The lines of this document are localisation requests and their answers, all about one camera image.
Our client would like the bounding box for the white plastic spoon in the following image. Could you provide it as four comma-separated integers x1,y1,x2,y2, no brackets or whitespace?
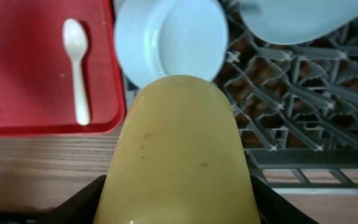
62,19,91,126

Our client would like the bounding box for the grey dishwasher rack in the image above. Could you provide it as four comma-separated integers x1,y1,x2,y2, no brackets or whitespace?
122,0,358,195

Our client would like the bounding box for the red serving tray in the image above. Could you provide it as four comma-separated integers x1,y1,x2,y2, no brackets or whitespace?
0,0,126,138

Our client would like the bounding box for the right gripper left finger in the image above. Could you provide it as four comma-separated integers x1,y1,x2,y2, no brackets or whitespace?
34,175,106,224

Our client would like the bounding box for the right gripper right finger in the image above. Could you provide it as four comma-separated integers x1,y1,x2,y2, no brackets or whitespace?
250,175,318,224

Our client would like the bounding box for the yellow plastic cup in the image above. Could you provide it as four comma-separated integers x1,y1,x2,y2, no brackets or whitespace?
94,75,260,223

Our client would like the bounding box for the small light blue bowl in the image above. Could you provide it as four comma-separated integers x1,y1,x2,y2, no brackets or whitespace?
114,0,229,88

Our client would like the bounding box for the large light blue plate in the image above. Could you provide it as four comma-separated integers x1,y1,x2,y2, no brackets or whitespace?
239,0,358,45

